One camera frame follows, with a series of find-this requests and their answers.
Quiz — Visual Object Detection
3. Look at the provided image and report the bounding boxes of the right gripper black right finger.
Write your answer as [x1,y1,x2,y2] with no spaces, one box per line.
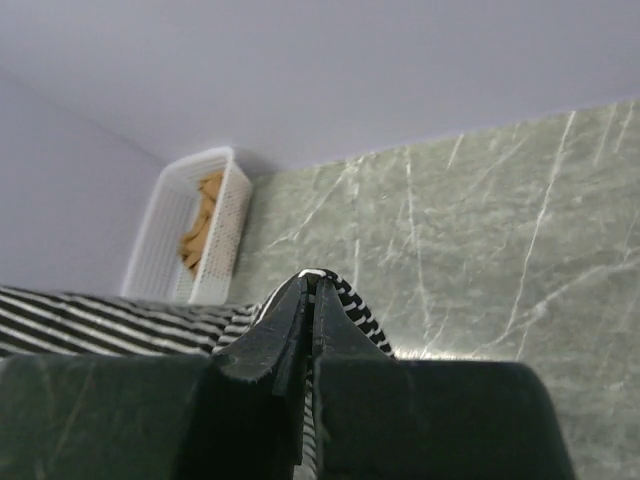
[313,280,575,479]

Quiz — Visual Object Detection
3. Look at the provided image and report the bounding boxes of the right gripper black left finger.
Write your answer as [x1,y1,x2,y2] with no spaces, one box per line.
[1,287,306,479]

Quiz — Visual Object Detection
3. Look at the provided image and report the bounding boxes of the striped tank tops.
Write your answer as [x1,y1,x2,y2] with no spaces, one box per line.
[1,269,410,479]

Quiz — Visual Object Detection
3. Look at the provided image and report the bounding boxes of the white plastic basket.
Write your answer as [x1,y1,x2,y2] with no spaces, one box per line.
[121,147,252,304]

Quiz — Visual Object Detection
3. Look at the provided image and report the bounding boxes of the mustard garment in basket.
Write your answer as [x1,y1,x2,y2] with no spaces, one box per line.
[179,171,224,278]

